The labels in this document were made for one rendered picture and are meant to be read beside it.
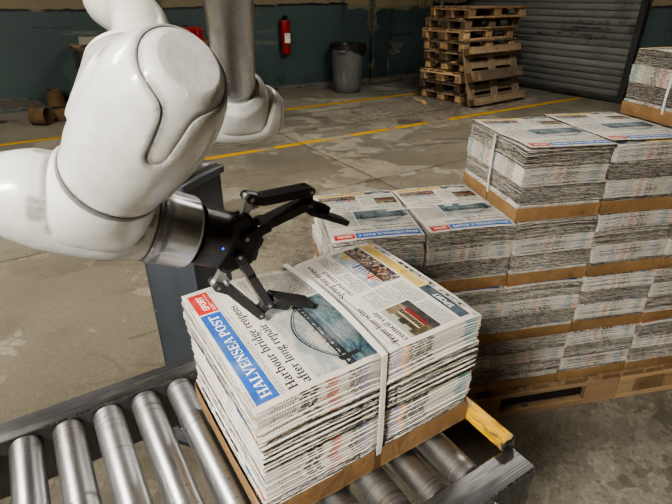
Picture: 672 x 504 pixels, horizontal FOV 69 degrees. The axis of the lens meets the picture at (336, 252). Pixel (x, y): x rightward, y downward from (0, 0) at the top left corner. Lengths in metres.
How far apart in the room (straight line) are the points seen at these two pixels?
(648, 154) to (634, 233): 0.27
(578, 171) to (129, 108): 1.42
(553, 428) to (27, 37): 7.09
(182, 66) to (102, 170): 0.11
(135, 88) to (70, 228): 0.18
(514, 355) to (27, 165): 1.66
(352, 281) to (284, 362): 0.22
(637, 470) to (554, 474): 0.29
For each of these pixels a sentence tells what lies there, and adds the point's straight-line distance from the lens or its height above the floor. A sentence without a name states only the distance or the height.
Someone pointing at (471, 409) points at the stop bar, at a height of 0.82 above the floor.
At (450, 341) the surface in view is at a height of 1.00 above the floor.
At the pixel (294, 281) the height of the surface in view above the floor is 1.03.
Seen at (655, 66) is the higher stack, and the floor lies 1.24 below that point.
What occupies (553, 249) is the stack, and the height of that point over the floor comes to 0.72.
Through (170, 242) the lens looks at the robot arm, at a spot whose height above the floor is 1.21.
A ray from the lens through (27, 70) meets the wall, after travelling 7.67.
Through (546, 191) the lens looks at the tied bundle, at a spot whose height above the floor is 0.93.
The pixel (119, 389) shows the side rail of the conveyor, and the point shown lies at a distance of 1.03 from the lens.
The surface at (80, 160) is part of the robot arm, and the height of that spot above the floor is 1.33.
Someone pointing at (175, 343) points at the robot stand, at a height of 0.43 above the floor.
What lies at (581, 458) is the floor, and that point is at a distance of 2.07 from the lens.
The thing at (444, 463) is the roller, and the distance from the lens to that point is 0.87.
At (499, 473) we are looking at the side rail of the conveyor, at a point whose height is 0.80.
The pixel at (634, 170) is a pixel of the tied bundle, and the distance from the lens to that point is 1.78.
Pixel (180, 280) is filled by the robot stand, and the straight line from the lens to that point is 1.55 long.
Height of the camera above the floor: 1.45
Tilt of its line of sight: 28 degrees down
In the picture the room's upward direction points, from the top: straight up
